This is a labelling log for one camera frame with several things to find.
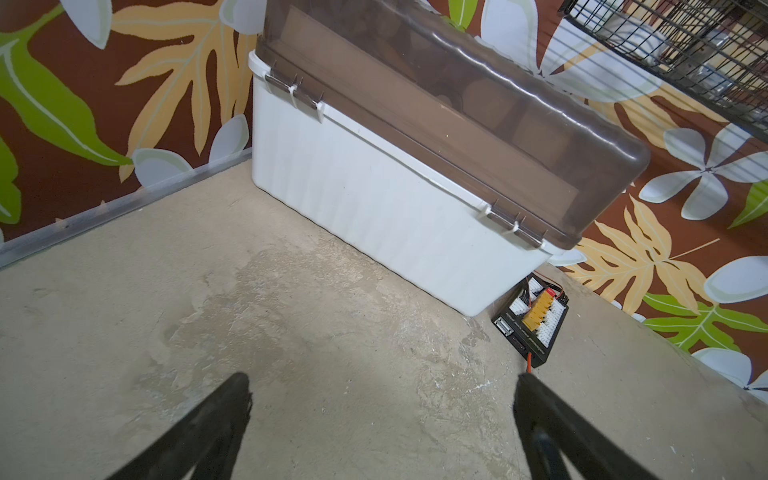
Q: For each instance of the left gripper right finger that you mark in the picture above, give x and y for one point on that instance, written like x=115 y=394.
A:
x=551 y=431

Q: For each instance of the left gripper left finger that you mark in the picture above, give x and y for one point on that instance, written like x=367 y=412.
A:
x=204 y=444

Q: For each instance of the black charger board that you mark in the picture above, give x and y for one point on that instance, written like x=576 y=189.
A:
x=532 y=318

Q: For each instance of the white box brown lid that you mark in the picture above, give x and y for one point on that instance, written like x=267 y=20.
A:
x=426 y=150

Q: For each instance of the black wire basket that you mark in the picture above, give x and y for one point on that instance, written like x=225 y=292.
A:
x=713 y=51

